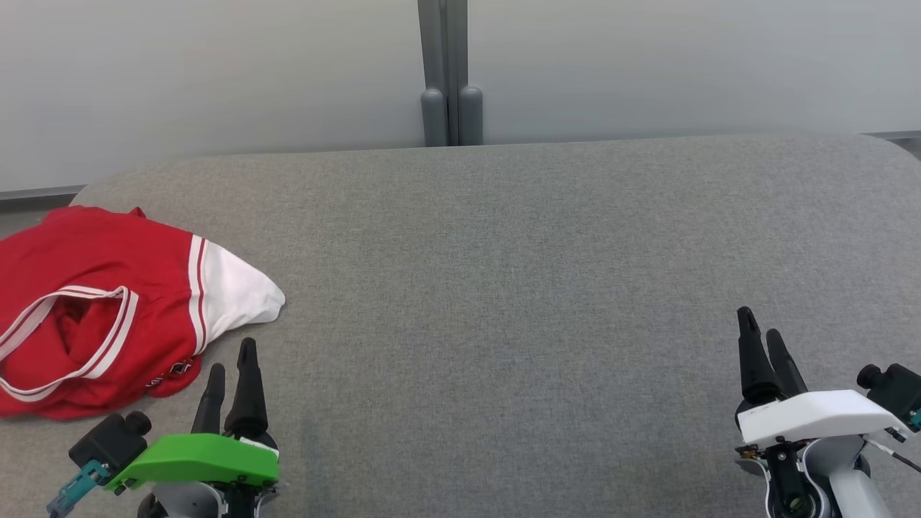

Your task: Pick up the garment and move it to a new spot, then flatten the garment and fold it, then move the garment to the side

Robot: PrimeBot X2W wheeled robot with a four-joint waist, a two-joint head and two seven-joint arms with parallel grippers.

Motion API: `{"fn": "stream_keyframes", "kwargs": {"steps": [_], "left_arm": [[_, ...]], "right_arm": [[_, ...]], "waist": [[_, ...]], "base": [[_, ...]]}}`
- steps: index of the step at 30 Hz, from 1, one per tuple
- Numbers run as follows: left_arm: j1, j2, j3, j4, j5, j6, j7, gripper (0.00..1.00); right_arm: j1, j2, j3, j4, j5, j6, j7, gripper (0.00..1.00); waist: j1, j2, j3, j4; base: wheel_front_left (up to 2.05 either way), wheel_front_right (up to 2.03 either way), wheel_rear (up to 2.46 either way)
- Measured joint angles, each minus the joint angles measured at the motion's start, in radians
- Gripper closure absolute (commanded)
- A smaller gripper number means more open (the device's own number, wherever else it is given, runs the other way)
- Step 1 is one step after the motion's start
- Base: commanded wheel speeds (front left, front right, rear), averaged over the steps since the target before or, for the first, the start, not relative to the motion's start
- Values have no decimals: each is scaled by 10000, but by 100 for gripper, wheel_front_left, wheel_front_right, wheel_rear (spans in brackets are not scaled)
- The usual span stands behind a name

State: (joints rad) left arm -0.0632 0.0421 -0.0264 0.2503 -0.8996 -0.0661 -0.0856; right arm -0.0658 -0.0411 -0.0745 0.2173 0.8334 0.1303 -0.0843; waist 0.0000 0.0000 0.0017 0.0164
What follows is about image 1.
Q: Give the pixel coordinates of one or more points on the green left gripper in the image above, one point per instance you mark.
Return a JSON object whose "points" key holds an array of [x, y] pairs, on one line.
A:
{"points": [[201, 460]]}

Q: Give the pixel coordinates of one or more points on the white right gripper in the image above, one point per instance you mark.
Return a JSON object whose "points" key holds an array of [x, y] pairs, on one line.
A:
{"points": [[820, 417]]}

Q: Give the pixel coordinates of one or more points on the red shirt white sleeves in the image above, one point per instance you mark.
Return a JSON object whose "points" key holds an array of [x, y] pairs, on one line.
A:
{"points": [[108, 244]]}

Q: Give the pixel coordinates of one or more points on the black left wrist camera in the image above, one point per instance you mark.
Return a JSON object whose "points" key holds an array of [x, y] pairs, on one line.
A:
{"points": [[108, 440]]}

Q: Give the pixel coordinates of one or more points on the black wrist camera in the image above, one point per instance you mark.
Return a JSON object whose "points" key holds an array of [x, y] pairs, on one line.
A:
{"points": [[108, 440], [899, 388]]}

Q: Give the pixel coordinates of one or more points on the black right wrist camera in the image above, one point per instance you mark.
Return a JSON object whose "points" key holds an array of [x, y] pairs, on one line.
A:
{"points": [[899, 388]]}

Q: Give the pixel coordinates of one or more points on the grey partition post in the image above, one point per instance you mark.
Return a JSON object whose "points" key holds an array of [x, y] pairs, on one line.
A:
{"points": [[434, 115], [471, 115]]}

